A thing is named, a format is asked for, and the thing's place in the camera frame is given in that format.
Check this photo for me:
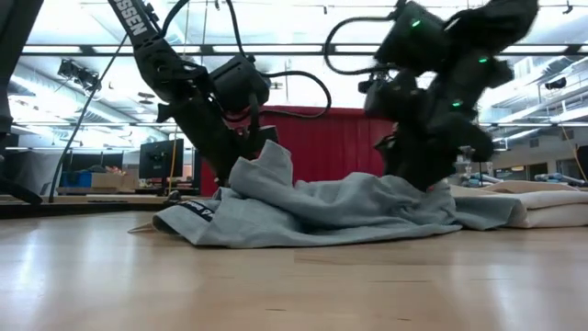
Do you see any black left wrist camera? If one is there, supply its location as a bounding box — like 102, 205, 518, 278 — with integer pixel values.
250, 124, 279, 151

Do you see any cream canvas tote bag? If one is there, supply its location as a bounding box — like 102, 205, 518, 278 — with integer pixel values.
448, 179, 588, 230

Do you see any black ceiling camera cluster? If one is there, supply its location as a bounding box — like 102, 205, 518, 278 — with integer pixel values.
57, 58, 103, 93

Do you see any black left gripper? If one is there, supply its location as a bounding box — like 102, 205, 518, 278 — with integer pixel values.
157, 94, 258, 185

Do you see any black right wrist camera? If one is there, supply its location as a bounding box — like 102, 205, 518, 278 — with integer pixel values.
357, 73, 422, 121

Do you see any black computer monitor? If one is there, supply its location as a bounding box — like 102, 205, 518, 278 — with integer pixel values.
138, 139, 185, 181

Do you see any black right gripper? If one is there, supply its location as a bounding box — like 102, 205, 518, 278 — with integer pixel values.
375, 59, 515, 192

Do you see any grey tube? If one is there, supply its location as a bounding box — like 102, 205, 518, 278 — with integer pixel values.
534, 172, 588, 188

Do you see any red plastic laundry bin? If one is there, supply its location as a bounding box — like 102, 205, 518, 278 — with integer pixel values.
199, 105, 399, 198

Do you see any blue storage box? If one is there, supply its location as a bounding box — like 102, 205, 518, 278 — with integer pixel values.
61, 171, 93, 188

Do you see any thick black cable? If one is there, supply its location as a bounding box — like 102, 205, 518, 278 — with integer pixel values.
48, 34, 130, 203

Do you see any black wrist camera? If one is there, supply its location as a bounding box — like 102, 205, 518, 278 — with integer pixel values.
357, 73, 422, 121
250, 124, 279, 151

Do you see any grey Reebok t-shirt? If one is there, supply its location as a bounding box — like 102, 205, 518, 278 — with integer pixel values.
151, 140, 528, 249

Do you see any tan wooden desk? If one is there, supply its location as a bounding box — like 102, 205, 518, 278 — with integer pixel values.
0, 193, 203, 206

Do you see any black overhead frame bar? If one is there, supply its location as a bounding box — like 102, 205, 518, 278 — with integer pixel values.
20, 43, 588, 58

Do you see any yellow hanging cable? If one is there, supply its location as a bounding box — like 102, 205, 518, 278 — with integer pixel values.
168, 126, 180, 194

